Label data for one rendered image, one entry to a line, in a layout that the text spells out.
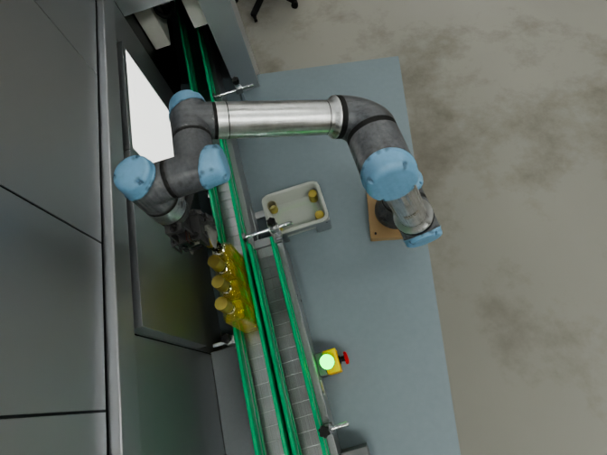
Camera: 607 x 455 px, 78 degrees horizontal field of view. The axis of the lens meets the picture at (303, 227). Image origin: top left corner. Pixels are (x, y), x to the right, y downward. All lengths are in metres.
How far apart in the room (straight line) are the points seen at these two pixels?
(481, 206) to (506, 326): 0.67
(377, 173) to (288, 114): 0.22
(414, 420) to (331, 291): 0.47
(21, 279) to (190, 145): 0.33
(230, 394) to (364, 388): 0.41
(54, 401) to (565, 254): 2.25
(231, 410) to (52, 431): 0.64
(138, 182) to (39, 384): 0.33
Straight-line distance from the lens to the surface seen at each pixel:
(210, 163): 0.69
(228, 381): 1.23
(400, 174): 0.79
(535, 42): 3.26
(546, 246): 2.39
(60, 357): 0.71
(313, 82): 1.85
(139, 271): 0.91
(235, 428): 1.23
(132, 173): 0.72
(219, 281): 0.99
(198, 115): 0.78
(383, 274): 1.35
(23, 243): 0.71
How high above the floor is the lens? 2.04
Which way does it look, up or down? 64 degrees down
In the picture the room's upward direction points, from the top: 21 degrees counter-clockwise
